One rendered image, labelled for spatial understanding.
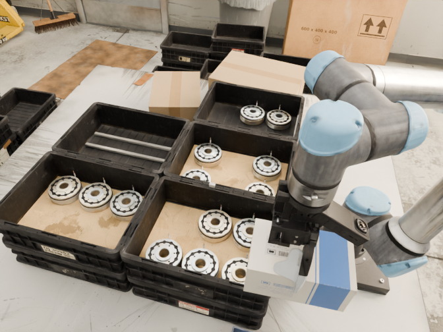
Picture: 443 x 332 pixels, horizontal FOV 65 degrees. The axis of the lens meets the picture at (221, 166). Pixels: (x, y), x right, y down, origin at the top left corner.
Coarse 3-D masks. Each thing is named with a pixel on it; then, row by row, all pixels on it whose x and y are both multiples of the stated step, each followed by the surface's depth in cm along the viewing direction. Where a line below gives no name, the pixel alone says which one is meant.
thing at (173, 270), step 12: (168, 180) 107; (180, 180) 107; (156, 192) 103; (228, 192) 104; (240, 192) 105; (144, 216) 97; (120, 252) 88; (144, 264) 87; (156, 264) 86; (168, 264) 87; (180, 276) 86; (192, 276) 85; (204, 276) 85; (228, 288) 84; (240, 288) 83
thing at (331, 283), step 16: (256, 224) 71; (256, 240) 69; (320, 240) 69; (336, 240) 69; (256, 256) 66; (272, 256) 66; (320, 256) 67; (336, 256) 67; (352, 256) 67; (256, 272) 64; (272, 272) 64; (320, 272) 64; (336, 272) 64; (352, 272) 64; (256, 288) 68; (272, 288) 67; (288, 288) 66; (304, 288) 65; (320, 288) 64; (336, 288) 62; (352, 288) 62; (320, 304) 68; (336, 304) 67
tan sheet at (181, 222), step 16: (176, 208) 112; (192, 208) 112; (160, 224) 107; (176, 224) 107; (192, 224) 108; (176, 240) 103; (192, 240) 103; (224, 240) 104; (144, 256) 99; (224, 256) 100; (240, 256) 100
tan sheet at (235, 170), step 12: (192, 156) 130; (228, 156) 131; (240, 156) 131; (192, 168) 125; (204, 168) 126; (216, 168) 126; (228, 168) 126; (240, 168) 126; (216, 180) 121; (228, 180) 122; (240, 180) 122; (252, 180) 122; (276, 180) 122; (276, 192) 118
